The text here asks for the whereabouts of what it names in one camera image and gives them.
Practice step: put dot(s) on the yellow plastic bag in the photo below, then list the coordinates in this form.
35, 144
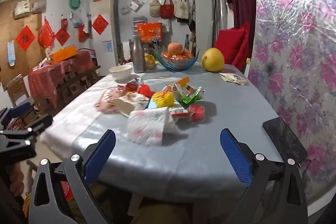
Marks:
150, 62

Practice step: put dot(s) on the red jelly cup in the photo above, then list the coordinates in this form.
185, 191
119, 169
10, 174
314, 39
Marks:
197, 113

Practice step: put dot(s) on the red white snack bag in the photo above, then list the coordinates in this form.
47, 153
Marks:
134, 83

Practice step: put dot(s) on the apple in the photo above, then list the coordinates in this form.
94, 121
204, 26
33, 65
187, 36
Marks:
176, 48

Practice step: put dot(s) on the blue paper note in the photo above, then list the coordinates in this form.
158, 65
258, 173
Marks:
107, 47

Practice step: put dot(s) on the blue glass fruit bowl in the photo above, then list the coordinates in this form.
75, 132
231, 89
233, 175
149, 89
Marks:
176, 64

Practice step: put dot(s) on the table with red cover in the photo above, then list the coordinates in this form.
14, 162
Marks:
52, 77

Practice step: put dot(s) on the red white flat wrapper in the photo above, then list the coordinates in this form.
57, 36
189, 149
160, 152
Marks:
179, 112

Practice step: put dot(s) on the white refrigerator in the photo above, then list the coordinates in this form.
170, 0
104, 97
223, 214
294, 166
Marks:
103, 56

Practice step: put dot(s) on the white tote bag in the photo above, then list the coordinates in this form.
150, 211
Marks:
181, 7

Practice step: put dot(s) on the red cushion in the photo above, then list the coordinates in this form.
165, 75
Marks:
231, 45

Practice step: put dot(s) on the red gift box gold print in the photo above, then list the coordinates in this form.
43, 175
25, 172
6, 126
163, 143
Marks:
149, 32

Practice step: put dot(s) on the white paper packet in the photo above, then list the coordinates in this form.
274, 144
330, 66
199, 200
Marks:
233, 79

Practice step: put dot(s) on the white bowl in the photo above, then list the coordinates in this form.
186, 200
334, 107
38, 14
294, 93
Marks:
120, 73

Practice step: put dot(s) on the plywood board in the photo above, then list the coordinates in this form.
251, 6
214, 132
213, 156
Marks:
8, 27

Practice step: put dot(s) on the beige paper scrap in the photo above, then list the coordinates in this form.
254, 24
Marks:
123, 107

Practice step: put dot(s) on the light blue face mask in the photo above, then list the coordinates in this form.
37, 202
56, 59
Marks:
152, 104

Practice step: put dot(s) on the red plastic bag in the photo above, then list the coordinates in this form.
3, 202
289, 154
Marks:
46, 35

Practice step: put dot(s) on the red diamond poster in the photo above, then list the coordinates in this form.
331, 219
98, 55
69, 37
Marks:
62, 37
99, 24
25, 38

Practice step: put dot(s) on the black smartphone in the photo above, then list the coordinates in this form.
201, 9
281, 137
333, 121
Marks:
284, 140

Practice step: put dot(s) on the yellow pomelo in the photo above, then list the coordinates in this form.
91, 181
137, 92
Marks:
212, 60

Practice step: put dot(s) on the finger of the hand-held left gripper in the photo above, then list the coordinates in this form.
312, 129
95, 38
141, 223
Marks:
22, 107
43, 121

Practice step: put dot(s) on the hanging clear plastic package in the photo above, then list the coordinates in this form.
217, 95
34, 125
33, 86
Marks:
135, 5

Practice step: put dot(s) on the steel thermos bottle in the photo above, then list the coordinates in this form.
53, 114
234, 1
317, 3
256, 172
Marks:
138, 56

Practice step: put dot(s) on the green white wrapper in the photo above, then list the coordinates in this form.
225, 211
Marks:
189, 96

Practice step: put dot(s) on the green round basin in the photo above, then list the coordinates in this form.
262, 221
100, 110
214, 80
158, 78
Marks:
75, 3

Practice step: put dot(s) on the orange box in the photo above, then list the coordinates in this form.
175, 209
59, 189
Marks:
63, 54

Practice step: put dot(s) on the pink plastic bag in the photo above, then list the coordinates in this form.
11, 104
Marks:
110, 100

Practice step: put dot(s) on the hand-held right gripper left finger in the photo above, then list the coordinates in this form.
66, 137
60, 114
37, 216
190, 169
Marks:
101, 155

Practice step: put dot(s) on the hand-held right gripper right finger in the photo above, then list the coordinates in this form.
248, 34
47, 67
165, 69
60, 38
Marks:
235, 158

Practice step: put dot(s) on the hanging blue mask pack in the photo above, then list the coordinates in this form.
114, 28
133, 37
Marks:
11, 53

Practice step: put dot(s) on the orange wrapper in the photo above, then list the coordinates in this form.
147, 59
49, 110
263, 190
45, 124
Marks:
178, 83

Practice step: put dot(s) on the red plastic mesh basket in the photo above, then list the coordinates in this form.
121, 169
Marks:
67, 191

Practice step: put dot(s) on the floral plastic sheet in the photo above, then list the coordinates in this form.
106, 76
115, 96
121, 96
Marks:
294, 43

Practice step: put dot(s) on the beige round bag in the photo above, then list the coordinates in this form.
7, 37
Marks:
155, 7

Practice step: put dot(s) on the red tote bag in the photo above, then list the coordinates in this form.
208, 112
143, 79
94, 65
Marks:
167, 10

